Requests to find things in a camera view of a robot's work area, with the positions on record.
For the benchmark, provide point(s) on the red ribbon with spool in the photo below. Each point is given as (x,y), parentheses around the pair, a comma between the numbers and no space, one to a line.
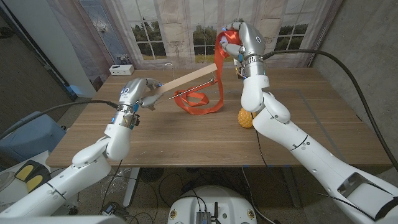
(220,71)

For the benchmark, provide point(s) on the black yellow foot pedal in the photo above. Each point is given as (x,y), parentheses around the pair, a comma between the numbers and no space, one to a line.
(32,177)

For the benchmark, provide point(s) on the blue plastic bin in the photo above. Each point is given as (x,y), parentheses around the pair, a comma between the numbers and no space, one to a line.
(31,140)

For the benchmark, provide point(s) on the small black floor device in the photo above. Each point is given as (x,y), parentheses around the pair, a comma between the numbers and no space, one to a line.
(112,208)

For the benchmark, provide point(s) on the grey electronics box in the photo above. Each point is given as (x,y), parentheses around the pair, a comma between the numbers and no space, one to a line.
(203,217)

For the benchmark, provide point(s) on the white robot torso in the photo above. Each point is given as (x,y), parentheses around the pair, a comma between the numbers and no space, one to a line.
(211,199)

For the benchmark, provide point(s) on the white robot base edge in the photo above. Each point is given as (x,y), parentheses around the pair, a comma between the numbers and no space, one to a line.
(62,220)

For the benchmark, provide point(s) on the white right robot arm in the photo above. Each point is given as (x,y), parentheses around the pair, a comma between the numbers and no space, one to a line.
(292,130)

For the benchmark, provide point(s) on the clear plastic sheet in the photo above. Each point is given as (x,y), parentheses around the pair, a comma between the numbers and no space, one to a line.
(118,183)

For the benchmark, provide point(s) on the yellow toy pineapple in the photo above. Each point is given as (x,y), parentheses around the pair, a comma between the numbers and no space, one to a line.
(244,119)

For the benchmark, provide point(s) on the white power strip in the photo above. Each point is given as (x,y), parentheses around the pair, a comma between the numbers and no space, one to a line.
(121,70)

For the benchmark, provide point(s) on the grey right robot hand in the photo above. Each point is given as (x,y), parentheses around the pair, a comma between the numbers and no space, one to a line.
(252,39)

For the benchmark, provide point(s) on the grey table leg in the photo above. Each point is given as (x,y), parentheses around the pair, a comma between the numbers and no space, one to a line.
(290,193)

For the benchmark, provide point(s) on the printed window backdrop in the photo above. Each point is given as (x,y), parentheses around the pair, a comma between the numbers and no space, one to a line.
(186,31)

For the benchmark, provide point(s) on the wooden clip hanger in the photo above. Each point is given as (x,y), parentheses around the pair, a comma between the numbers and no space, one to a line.
(189,77)

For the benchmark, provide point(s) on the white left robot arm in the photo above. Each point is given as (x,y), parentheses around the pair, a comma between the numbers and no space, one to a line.
(81,174)

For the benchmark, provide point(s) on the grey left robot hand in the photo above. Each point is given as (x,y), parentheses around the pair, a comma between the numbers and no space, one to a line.
(136,90)

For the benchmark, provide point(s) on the white table leg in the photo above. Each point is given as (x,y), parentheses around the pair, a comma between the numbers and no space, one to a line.
(132,186)

